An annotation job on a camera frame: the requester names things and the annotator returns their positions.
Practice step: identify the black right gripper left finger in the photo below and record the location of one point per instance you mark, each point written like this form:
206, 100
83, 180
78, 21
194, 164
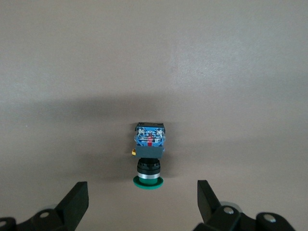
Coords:
72, 207

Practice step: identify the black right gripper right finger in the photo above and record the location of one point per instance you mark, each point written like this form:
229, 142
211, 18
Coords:
209, 207

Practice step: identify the green pushbutton with blue block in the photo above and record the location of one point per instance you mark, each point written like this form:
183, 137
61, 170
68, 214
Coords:
149, 151

